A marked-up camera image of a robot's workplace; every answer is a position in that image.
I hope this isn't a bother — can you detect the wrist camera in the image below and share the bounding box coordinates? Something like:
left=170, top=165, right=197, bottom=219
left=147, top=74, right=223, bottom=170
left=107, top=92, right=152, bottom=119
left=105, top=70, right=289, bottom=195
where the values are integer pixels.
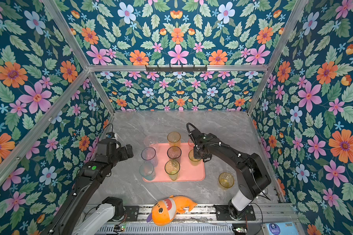
left=106, top=131, right=118, bottom=141
left=189, top=129, right=208, bottom=147

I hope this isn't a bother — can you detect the white vented cable duct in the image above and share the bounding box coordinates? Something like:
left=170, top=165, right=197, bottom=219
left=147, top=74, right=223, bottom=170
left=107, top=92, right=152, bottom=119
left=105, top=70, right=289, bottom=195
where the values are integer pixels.
left=96, top=223, right=234, bottom=235

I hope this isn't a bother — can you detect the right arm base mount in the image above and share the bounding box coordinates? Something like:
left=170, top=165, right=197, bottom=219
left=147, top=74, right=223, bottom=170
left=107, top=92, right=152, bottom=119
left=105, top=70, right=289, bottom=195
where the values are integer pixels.
left=213, top=204, right=256, bottom=221

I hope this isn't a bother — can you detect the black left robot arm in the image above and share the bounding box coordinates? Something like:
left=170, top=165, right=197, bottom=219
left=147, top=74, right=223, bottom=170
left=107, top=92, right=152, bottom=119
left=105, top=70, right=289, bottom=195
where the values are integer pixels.
left=41, top=138, right=134, bottom=235

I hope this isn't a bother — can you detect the pink plastic tray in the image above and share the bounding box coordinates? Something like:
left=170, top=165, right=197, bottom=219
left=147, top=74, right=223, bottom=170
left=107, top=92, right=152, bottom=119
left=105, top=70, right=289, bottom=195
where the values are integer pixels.
left=143, top=143, right=206, bottom=183

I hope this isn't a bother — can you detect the teal frosted cup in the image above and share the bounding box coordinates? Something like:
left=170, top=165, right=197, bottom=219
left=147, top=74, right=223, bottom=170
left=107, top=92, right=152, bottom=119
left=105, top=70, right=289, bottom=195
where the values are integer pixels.
left=139, top=162, right=156, bottom=181

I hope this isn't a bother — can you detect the blue white box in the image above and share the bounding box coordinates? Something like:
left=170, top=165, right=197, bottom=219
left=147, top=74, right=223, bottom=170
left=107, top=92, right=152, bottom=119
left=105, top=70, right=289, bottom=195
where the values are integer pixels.
left=262, top=222, right=299, bottom=235

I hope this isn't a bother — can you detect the black hook rail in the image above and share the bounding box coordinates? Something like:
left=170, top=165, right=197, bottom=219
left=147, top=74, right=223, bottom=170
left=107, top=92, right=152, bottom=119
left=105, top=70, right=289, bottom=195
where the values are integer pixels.
left=145, top=65, right=208, bottom=72

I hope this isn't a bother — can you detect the pink short cup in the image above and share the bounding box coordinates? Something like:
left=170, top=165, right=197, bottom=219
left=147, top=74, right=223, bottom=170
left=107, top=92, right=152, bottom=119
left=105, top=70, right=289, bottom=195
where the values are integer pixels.
left=188, top=139, right=195, bottom=147

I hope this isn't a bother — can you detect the short green cup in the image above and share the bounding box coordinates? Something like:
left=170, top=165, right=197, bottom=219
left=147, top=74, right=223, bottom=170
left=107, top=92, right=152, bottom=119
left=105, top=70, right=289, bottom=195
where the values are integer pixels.
left=188, top=149, right=202, bottom=166

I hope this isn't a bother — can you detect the tall light green cup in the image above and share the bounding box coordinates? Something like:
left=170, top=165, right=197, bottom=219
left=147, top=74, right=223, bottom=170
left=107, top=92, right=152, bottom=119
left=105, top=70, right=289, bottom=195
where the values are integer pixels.
left=164, top=160, right=180, bottom=181

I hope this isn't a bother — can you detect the blue transparent cup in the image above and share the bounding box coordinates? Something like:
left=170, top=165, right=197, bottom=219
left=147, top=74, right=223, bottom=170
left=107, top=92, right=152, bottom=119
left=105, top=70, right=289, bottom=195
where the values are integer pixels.
left=141, top=147, right=158, bottom=167

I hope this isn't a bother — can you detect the clear transparent cup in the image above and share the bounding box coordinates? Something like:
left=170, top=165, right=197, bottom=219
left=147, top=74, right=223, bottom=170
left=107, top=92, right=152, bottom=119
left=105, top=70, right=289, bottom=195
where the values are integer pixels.
left=143, top=136, right=159, bottom=151

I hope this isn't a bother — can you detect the orange plush toy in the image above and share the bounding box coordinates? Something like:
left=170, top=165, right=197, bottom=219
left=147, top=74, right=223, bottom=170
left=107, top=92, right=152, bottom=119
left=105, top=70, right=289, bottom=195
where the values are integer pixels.
left=146, top=195, right=198, bottom=226

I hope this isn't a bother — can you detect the grey smoky cup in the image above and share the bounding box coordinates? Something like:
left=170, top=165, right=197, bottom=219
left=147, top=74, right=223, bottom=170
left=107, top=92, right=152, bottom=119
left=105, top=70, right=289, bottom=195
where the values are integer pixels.
left=167, top=146, right=182, bottom=162

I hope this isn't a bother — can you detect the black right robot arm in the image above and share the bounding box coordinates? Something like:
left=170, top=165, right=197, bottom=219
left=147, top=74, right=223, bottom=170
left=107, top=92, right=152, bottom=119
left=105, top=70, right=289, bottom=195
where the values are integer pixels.
left=190, top=134, right=272, bottom=217

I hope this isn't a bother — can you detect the short yellow cup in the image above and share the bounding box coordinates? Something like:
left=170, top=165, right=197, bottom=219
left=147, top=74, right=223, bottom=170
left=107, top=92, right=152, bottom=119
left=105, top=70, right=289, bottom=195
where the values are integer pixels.
left=218, top=172, right=234, bottom=190

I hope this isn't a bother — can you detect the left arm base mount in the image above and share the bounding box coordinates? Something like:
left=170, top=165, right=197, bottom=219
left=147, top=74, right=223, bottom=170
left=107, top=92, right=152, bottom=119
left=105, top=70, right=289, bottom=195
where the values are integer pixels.
left=102, top=197, right=140, bottom=223

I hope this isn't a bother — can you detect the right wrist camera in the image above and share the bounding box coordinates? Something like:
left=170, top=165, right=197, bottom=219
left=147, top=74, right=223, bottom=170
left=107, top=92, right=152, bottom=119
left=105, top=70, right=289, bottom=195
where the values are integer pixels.
left=189, top=129, right=208, bottom=147

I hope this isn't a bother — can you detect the yellow tall cup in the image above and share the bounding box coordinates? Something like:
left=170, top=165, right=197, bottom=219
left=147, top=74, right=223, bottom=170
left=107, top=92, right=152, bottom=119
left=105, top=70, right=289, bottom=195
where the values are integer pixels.
left=167, top=131, right=181, bottom=147

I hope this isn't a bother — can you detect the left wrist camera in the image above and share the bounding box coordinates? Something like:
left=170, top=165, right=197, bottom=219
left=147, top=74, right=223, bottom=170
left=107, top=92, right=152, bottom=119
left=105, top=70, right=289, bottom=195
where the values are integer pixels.
left=106, top=131, right=118, bottom=141

